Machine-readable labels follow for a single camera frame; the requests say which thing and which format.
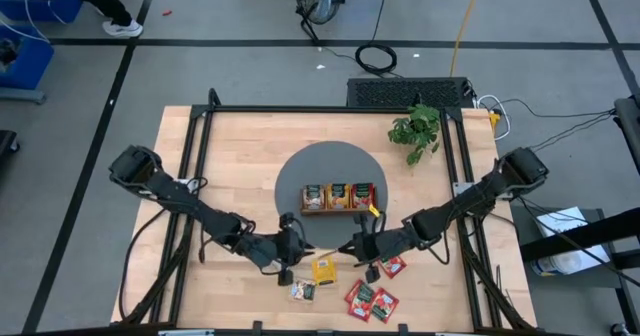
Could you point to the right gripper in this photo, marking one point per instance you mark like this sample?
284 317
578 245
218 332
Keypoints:
395 241

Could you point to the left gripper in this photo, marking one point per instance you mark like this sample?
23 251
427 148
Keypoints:
270 251

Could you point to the wooden tea caddy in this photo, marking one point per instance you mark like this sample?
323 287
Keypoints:
345 211

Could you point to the orange mango tea packet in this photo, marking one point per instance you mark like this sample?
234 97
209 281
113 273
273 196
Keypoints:
339 200

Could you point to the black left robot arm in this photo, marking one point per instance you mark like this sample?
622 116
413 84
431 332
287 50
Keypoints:
200 216

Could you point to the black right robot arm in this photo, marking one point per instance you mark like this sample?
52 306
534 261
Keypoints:
465 206

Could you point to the yellow tea packet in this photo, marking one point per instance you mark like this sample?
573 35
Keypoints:
324 272

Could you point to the yellow tag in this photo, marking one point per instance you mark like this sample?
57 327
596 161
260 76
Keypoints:
374 210

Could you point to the round grey woven placemat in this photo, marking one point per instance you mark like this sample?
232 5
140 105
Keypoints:
330 161

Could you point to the silver aluminium bar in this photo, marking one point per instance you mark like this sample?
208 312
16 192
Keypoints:
185 333

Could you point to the green potted plant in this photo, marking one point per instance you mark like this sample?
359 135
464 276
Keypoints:
417 126

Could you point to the grey side table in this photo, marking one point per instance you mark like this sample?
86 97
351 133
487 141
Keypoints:
525 226

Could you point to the black computer case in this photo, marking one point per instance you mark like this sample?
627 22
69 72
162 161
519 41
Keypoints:
400 92

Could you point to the yellow plug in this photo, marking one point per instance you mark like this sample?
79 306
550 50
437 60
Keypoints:
494 120

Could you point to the white paper sheet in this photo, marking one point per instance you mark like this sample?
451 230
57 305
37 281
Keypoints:
565 216

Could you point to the black metal beam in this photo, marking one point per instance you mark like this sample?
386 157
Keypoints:
575 236

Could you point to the black floor fan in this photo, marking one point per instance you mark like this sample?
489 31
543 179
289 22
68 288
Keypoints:
320 1

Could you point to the small red scrap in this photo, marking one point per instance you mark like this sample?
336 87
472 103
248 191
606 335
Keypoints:
166 13

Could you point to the black wheeled object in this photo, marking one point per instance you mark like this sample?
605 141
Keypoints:
7 141

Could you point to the person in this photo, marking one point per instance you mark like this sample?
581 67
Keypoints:
100 1

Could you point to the blue plastic bin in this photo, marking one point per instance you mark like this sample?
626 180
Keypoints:
55 11
30 61

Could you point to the black aluminium table frame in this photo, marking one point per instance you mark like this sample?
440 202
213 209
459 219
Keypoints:
325 109

